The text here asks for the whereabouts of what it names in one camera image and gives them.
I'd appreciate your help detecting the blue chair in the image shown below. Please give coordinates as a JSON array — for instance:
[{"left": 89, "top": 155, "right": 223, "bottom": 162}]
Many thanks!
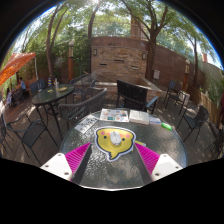
[{"left": 29, "top": 78, "right": 47, "bottom": 97}]

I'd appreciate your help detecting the black metal mesh chair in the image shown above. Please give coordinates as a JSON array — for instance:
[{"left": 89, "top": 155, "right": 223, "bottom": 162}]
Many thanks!
[{"left": 6, "top": 112, "right": 58, "bottom": 166}]

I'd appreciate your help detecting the white computer mouse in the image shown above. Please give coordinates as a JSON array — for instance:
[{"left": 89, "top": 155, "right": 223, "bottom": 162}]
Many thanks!
[{"left": 109, "top": 130, "right": 123, "bottom": 146}]

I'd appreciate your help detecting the clear drink bottle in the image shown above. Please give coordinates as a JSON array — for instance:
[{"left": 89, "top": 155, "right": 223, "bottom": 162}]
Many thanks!
[{"left": 52, "top": 77, "right": 61, "bottom": 93}]

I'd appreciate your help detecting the thin pale booklet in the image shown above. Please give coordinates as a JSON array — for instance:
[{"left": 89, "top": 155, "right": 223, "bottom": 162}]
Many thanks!
[{"left": 148, "top": 115, "right": 163, "bottom": 126}]

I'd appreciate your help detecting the colourful picture sheet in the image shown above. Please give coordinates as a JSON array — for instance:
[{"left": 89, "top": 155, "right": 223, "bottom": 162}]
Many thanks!
[{"left": 99, "top": 107, "right": 130, "bottom": 124}]

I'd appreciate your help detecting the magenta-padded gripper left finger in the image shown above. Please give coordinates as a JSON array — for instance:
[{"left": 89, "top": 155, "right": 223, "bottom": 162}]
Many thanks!
[{"left": 39, "top": 142, "right": 94, "bottom": 185}]

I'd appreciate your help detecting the orange canopy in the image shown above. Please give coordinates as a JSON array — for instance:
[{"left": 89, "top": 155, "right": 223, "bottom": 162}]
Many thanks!
[{"left": 0, "top": 51, "right": 37, "bottom": 88}]

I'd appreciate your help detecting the black metal armchair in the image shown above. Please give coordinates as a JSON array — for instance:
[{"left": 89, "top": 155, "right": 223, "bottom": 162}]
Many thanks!
[
  {"left": 204, "top": 127, "right": 224, "bottom": 158},
  {"left": 176, "top": 105, "right": 211, "bottom": 143},
  {"left": 163, "top": 79, "right": 188, "bottom": 106}
]

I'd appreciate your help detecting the black slatted chair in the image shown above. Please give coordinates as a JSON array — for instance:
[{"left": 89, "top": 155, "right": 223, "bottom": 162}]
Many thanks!
[{"left": 115, "top": 78, "right": 160, "bottom": 115}]

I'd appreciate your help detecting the wooden lamp post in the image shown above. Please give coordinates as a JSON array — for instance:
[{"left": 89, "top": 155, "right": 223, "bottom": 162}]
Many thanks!
[
  {"left": 67, "top": 40, "right": 76, "bottom": 81},
  {"left": 183, "top": 58, "right": 191, "bottom": 93}
]

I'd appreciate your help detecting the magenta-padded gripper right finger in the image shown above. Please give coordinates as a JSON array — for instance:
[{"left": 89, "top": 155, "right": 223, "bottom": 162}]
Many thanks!
[{"left": 133, "top": 142, "right": 184, "bottom": 184}]

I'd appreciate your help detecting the yellow duck-shaped mouse pad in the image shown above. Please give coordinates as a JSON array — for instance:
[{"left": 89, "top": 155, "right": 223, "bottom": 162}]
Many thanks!
[{"left": 94, "top": 126, "right": 137, "bottom": 163}]

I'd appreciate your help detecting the green tube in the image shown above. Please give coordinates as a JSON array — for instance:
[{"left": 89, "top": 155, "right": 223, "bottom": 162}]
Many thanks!
[{"left": 160, "top": 121, "right": 173, "bottom": 132}]

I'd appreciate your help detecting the grey wall utility box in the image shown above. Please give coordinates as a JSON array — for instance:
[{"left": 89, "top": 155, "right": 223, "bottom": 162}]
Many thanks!
[{"left": 152, "top": 68, "right": 161, "bottom": 81}]

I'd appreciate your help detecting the small yellow green card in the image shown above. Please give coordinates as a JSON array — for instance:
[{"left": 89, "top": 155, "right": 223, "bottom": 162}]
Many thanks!
[{"left": 134, "top": 139, "right": 147, "bottom": 148}]

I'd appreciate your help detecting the white bin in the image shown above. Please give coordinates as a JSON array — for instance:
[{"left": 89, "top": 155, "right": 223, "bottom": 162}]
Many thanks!
[{"left": 181, "top": 91, "right": 191, "bottom": 107}]

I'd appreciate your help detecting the white licence plate card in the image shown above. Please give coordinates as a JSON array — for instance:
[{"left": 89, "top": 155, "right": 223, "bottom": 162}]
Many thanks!
[{"left": 74, "top": 114, "right": 100, "bottom": 135}]

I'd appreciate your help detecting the white book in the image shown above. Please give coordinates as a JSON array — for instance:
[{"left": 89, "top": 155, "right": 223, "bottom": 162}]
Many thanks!
[{"left": 128, "top": 109, "right": 151, "bottom": 126}]

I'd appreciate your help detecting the person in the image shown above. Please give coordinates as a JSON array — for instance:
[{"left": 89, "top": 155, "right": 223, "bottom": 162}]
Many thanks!
[
  {"left": 16, "top": 76, "right": 28, "bottom": 92},
  {"left": 4, "top": 87, "right": 15, "bottom": 105}
]

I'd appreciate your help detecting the stone garden table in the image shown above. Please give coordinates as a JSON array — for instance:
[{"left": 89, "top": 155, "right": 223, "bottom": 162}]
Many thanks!
[{"left": 94, "top": 77, "right": 164, "bottom": 101}]

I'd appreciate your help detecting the round dark patio table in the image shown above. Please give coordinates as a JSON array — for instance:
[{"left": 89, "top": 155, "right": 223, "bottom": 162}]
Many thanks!
[{"left": 31, "top": 83, "right": 76, "bottom": 135}]

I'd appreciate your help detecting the dark wicker chair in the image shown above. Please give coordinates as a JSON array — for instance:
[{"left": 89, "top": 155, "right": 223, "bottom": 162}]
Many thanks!
[
  {"left": 69, "top": 72, "right": 99, "bottom": 95},
  {"left": 57, "top": 87, "right": 109, "bottom": 132}
]

